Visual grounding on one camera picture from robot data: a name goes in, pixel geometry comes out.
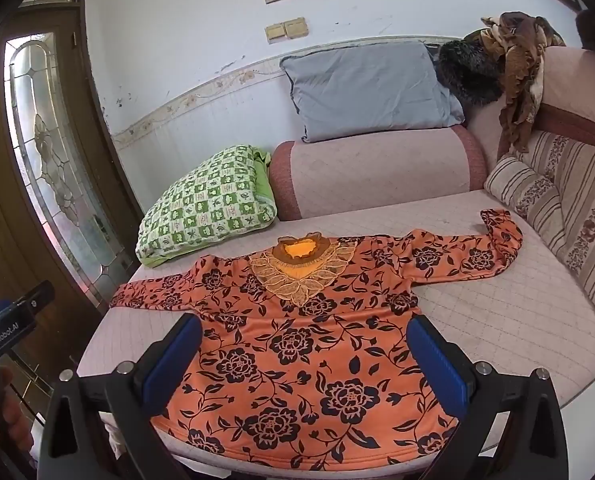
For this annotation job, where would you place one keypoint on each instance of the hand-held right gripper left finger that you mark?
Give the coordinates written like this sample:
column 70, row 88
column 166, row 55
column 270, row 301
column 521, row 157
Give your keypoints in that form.
column 170, row 365

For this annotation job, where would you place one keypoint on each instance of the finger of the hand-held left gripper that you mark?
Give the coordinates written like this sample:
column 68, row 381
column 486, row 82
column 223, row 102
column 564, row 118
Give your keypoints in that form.
column 35, row 297

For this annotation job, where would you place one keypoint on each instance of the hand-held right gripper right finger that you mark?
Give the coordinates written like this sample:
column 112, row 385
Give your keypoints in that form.
column 440, row 370

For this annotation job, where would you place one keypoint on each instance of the orange floral blouse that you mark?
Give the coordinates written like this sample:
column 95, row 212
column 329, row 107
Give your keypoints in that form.
column 297, row 360

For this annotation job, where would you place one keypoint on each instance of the person's left hand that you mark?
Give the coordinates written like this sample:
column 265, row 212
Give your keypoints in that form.
column 12, row 410

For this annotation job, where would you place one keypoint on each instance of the pink quilted sofa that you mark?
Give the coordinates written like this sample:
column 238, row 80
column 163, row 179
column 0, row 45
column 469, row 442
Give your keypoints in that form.
column 477, row 285

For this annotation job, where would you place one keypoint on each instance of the wooden door with patterned glass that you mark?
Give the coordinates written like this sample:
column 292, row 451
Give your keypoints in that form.
column 52, row 160

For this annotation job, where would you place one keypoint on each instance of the green checked pillow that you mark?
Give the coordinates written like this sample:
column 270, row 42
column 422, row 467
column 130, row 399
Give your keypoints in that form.
column 207, row 205

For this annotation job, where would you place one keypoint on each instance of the small striped cushion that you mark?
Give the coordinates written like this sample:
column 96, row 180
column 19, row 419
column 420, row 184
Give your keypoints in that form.
column 527, row 190

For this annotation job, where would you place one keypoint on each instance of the large striped floral cushion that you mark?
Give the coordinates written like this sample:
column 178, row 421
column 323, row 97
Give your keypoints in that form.
column 582, row 200

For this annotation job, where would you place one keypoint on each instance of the brown ruffled scarf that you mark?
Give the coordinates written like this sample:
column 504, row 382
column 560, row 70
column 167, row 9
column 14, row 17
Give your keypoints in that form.
column 520, row 85

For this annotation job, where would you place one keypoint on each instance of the dark furry hat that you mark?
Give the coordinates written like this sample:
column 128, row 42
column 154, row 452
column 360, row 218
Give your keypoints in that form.
column 470, row 70

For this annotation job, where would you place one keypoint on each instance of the brass light switch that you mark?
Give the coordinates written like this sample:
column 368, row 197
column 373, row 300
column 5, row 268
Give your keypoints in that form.
column 276, row 33
column 296, row 28

